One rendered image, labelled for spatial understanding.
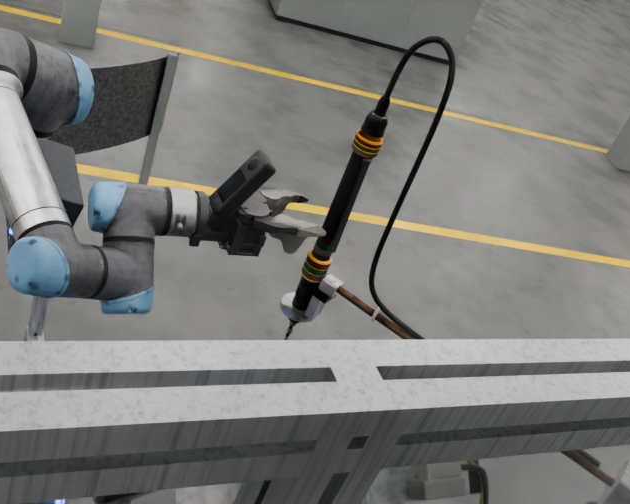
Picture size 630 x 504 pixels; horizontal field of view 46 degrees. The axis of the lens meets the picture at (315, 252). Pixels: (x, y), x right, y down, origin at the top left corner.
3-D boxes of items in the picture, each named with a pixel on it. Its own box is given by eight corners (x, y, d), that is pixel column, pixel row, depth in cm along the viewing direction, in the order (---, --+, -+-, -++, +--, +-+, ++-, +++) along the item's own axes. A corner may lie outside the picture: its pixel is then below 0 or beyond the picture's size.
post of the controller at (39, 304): (41, 335, 187) (51, 276, 176) (28, 335, 186) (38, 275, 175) (40, 327, 189) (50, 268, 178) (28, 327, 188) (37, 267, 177)
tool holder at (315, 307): (332, 319, 136) (350, 278, 131) (311, 334, 131) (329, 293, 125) (294, 292, 139) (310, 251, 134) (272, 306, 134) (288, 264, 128)
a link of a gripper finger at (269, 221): (296, 226, 120) (244, 210, 119) (299, 217, 119) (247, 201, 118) (295, 242, 116) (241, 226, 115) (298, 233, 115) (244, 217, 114)
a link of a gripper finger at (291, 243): (316, 255, 123) (263, 239, 121) (328, 226, 120) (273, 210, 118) (316, 266, 120) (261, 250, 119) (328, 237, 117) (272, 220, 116)
